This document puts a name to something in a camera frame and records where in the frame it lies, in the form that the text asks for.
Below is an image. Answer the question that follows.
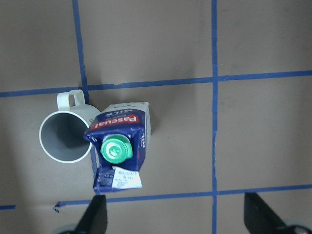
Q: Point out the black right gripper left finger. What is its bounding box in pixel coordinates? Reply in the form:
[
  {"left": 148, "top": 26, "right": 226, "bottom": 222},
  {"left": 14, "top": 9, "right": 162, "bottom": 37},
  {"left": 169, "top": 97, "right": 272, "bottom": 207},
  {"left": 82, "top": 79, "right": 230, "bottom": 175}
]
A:
[{"left": 73, "top": 195, "right": 108, "bottom": 234}]

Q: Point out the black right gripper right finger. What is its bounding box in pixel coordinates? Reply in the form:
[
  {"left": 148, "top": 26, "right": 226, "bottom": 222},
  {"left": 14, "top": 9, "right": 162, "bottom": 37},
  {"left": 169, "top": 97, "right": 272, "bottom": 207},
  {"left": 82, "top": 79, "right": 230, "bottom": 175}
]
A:
[{"left": 244, "top": 193, "right": 296, "bottom": 234}]

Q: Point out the blue white milk carton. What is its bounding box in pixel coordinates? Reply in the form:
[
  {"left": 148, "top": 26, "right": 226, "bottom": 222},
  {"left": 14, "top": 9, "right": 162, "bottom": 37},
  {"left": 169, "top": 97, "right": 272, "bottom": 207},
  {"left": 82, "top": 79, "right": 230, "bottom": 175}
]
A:
[{"left": 84, "top": 102, "right": 151, "bottom": 195}]

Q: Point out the white grey mug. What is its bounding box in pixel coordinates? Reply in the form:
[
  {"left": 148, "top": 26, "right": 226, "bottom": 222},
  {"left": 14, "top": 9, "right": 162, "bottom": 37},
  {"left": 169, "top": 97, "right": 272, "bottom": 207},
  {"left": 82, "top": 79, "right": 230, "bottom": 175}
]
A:
[{"left": 39, "top": 90, "right": 100, "bottom": 164}]

